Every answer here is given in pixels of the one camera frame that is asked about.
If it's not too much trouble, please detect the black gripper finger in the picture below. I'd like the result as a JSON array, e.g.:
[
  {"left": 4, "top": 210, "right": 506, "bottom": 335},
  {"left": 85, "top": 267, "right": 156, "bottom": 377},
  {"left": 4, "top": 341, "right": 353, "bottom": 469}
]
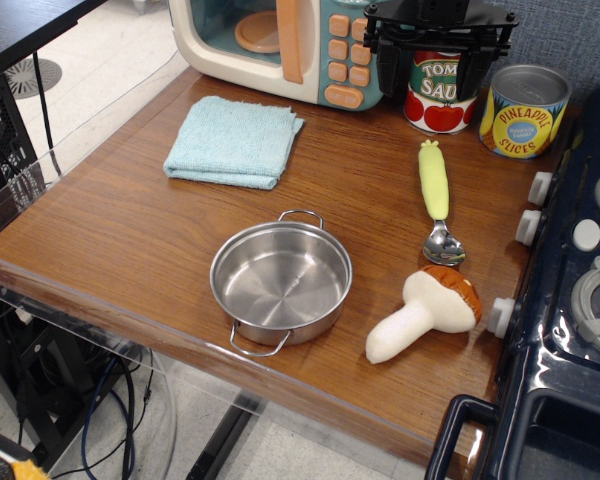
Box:
[
  {"left": 376, "top": 41, "right": 400, "bottom": 97},
  {"left": 456, "top": 51, "right": 492, "bottom": 100}
]

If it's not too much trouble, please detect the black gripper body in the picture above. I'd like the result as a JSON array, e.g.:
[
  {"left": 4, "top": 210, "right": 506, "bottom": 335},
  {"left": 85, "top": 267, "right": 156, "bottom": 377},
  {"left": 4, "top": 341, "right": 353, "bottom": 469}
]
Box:
[{"left": 364, "top": 0, "right": 519, "bottom": 56}]

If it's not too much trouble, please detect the stainless steel pot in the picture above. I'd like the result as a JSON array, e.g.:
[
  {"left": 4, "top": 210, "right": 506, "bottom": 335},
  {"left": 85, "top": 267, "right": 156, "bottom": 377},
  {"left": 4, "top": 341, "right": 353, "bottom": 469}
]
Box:
[{"left": 209, "top": 209, "right": 353, "bottom": 358}]

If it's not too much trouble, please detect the light blue folded towel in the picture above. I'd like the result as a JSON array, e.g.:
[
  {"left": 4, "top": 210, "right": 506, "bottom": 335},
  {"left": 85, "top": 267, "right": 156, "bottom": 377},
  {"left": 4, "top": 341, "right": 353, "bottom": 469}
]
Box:
[{"left": 163, "top": 96, "right": 304, "bottom": 190}]

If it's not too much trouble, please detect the tomato sauce can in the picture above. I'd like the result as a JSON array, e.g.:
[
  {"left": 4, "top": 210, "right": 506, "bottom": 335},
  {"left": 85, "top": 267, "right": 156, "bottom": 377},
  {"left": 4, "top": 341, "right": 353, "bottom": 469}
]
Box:
[{"left": 404, "top": 51, "right": 477, "bottom": 133}]

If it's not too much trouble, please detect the pineapple slices can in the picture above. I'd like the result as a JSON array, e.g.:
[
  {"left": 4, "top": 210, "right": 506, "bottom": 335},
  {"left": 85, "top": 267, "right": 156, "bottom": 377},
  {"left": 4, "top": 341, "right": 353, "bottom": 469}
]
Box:
[{"left": 479, "top": 64, "right": 572, "bottom": 160}]

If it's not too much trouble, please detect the toy microwave oven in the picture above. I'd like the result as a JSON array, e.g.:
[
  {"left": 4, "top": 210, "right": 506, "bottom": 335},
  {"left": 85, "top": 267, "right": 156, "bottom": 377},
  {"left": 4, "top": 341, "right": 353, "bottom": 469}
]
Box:
[{"left": 169, "top": 0, "right": 382, "bottom": 111}]

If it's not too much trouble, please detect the white stove knob upper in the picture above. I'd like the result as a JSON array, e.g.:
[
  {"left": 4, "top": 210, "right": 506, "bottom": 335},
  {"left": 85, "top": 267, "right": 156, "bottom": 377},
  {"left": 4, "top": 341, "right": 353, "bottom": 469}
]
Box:
[{"left": 527, "top": 171, "right": 553, "bottom": 206}]

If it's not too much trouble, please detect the white stove knob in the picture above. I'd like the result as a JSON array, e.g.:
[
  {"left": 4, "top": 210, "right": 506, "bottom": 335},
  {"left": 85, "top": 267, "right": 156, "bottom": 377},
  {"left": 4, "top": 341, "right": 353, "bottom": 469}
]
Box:
[
  {"left": 487, "top": 297, "right": 516, "bottom": 339},
  {"left": 527, "top": 171, "right": 553, "bottom": 206},
  {"left": 515, "top": 210, "right": 541, "bottom": 246}
]

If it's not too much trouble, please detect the white stove knob middle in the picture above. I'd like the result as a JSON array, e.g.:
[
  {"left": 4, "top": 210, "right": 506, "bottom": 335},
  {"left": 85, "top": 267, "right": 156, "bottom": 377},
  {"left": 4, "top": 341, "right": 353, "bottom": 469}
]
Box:
[{"left": 515, "top": 210, "right": 541, "bottom": 246}]

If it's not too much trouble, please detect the plush mushroom toy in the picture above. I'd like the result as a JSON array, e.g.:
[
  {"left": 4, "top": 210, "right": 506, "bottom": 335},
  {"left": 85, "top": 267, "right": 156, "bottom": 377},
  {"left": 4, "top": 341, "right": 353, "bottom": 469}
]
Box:
[{"left": 365, "top": 265, "right": 482, "bottom": 364}]

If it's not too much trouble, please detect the white stove knob lower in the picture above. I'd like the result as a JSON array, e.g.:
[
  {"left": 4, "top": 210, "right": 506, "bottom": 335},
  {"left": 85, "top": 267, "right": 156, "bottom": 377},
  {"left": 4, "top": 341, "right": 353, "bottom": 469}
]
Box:
[{"left": 487, "top": 297, "right": 516, "bottom": 339}]

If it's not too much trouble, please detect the clear acrylic table guard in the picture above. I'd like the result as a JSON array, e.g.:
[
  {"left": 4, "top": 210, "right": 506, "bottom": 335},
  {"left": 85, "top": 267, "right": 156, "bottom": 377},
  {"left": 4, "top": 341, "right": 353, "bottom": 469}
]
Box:
[{"left": 0, "top": 29, "right": 266, "bottom": 416}]

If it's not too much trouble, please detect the dark blue toy stove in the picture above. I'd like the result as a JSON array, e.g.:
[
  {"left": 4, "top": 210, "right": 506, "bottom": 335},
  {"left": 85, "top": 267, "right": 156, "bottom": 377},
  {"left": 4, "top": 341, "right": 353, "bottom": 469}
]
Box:
[{"left": 426, "top": 88, "right": 600, "bottom": 479}]

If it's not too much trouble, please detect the black table leg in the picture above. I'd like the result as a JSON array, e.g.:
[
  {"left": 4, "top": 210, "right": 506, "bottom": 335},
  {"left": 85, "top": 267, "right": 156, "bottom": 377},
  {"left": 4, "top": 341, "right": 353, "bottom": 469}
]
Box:
[{"left": 185, "top": 406, "right": 254, "bottom": 480}]

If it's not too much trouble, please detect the black desk at left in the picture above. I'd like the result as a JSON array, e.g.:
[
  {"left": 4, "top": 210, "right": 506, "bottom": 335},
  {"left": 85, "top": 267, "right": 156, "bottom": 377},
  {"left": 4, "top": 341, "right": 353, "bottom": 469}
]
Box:
[{"left": 0, "top": 0, "right": 104, "bottom": 75}]

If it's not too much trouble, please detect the green handled metal spoon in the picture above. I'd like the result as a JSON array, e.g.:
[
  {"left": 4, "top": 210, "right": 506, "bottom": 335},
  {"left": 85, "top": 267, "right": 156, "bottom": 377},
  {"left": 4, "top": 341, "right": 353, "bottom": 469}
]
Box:
[{"left": 418, "top": 140, "right": 466, "bottom": 267}]

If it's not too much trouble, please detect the black cable under table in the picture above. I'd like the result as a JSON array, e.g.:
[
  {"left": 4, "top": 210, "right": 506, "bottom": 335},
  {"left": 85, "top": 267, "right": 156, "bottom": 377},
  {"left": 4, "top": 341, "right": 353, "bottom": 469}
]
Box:
[{"left": 49, "top": 349, "right": 156, "bottom": 480}]

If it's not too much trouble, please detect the blue cable under table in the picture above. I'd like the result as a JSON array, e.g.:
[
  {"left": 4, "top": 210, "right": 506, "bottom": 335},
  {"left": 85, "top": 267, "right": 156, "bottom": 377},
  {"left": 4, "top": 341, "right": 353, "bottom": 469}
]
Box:
[{"left": 81, "top": 355, "right": 136, "bottom": 480}]

